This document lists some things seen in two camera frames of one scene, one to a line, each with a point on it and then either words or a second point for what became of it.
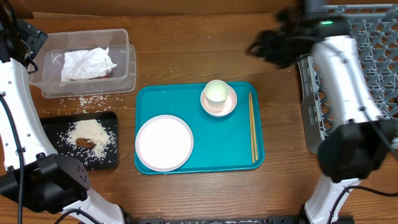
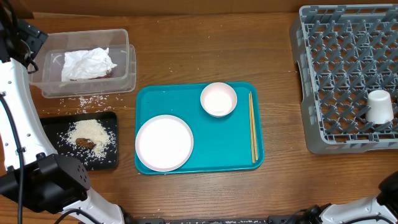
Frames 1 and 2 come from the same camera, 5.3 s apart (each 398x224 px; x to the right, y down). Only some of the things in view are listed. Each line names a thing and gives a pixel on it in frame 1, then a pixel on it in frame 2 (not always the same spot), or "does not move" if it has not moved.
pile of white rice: (104, 139) does not move
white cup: (216, 93) to (379, 109)
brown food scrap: (85, 142) does not move
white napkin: (86, 64) does not move
